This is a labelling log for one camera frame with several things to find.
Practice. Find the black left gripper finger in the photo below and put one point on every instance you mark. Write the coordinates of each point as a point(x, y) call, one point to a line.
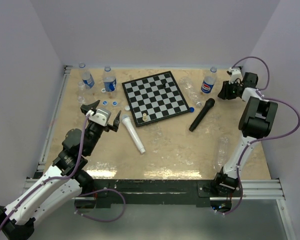
point(116, 122)
point(87, 108)

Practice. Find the standing Pepsi bottle left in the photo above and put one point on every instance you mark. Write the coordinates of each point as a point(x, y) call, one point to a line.
point(86, 76)

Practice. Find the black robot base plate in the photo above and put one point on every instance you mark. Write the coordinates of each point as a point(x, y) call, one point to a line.
point(106, 192)

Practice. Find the black and silver chessboard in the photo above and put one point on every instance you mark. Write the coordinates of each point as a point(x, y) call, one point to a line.
point(147, 95)

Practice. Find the black toy microphone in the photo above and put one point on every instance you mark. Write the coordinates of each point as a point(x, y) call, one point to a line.
point(207, 106)

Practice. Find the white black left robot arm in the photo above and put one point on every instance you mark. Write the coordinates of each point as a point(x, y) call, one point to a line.
point(63, 180)

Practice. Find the Pepsi labelled bottle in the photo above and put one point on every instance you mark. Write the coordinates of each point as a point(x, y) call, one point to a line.
point(209, 80)

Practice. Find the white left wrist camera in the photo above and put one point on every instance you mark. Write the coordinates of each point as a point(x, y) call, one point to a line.
point(101, 117)

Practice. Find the small clear bottle near wall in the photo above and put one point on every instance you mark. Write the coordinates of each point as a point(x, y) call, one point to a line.
point(81, 88)

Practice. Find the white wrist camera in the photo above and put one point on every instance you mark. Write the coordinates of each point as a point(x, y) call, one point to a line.
point(235, 75)
point(101, 117)

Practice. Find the standing pepsi bottle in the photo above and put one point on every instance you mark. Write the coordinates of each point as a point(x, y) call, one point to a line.
point(109, 81)
point(86, 76)

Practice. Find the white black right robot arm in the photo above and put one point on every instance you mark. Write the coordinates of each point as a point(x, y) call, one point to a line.
point(255, 124)

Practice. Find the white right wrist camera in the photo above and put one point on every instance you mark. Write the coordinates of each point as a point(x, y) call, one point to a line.
point(235, 75)

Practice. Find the standing Pepsi bottle right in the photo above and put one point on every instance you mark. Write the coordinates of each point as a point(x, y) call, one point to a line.
point(109, 81)

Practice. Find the clear unlabelled plastic bottle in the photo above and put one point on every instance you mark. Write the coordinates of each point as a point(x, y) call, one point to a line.
point(81, 100)

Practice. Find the cream chess piece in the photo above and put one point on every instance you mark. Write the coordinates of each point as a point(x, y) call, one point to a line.
point(144, 117)

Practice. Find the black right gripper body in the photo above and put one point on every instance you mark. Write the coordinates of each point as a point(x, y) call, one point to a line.
point(234, 87)

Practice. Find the white toy microphone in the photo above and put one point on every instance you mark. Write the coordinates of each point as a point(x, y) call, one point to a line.
point(125, 119)

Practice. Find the clear bottle without label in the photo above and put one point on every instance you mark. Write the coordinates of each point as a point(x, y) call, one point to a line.
point(190, 90)

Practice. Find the clear bottle lying front right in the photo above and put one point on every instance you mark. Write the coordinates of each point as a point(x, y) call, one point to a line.
point(222, 152)

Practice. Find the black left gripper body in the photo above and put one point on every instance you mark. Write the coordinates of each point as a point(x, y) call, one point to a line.
point(94, 132)

